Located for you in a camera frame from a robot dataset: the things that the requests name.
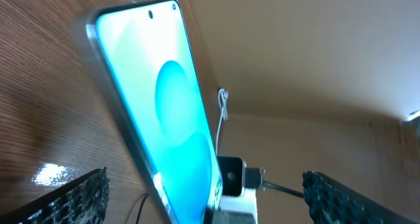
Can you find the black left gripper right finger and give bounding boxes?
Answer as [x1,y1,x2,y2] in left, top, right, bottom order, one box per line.
[303,171,413,224]

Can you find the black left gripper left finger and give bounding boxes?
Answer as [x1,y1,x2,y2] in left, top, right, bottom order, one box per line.
[1,168,110,224]

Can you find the cyan screen smartphone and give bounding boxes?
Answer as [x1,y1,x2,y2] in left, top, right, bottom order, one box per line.
[73,0,222,224]

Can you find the white power strip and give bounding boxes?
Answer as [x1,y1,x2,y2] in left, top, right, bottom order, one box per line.
[203,188,258,224]

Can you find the black usb charging cable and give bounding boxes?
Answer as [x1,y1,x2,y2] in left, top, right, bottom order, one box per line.
[244,166,305,199]

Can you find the white power strip cord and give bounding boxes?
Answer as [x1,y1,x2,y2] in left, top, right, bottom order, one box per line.
[215,87,229,156]

